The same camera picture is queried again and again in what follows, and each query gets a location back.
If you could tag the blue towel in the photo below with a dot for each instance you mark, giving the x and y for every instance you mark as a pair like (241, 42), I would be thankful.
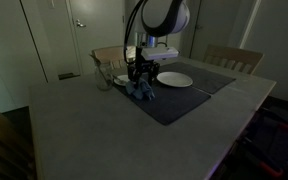
(142, 91)

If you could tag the dark placemat near jar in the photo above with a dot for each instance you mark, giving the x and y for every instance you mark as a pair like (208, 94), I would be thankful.
(169, 104)

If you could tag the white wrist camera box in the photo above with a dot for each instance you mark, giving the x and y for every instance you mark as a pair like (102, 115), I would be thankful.
(159, 53)

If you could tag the small white saucer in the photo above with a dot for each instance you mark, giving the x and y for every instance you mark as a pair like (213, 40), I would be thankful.
(122, 77)

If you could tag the wooden chair foreground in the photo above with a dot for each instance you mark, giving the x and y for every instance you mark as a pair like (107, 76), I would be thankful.
(17, 158)

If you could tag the orange black clamp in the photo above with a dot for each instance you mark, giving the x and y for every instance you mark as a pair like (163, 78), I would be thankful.
(266, 163)

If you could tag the wooden chair by jar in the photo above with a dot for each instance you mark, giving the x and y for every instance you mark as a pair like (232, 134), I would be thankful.
(116, 56)

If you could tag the metal spoon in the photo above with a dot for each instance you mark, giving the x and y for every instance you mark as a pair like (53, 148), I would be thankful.
(119, 80)

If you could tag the white door with handle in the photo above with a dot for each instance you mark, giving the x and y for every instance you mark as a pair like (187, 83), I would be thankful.
(98, 24)

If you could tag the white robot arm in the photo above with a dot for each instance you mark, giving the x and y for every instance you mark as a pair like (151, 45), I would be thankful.
(158, 18)

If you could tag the glass jar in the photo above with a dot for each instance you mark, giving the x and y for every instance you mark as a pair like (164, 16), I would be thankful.
(103, 76)

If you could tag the dark placemat far side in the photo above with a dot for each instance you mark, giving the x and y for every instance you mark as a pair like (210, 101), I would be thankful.
(204, 80)

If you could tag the large white plate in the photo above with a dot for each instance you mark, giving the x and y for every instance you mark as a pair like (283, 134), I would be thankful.
(174, 79)

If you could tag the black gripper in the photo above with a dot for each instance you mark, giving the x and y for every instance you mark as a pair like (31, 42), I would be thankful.
(138, 68)

